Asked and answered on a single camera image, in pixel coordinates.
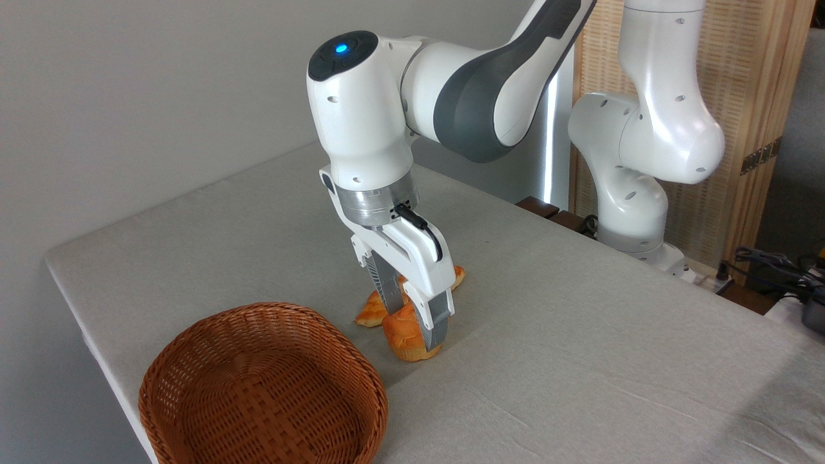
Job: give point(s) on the long braided bread loaf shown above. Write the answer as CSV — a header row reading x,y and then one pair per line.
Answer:
x,y
368,312

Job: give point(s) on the white vertical light strip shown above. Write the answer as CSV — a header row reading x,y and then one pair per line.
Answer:
x,y
552,148

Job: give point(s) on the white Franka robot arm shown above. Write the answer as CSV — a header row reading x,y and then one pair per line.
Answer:
x,y
651,129

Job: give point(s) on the brown woven wicker basket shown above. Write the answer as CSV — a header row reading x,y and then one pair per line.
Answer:
x,y
258,399

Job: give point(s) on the grey tablecloth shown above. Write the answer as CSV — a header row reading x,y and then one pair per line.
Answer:
x,y
548,386

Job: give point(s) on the bamboo and wood folding screen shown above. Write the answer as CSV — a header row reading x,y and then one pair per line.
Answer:
x,y
751,77

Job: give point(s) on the round orange bread bun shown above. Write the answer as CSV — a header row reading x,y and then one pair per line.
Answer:
x,y
403,335

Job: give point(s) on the dark brown wooden furniture edge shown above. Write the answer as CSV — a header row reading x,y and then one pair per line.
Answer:
x,y
548,211

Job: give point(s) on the black metal screen hinge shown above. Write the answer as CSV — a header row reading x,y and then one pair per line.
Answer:
x,y
760,156

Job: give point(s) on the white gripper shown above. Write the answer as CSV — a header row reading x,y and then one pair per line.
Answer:
x,y
425,270

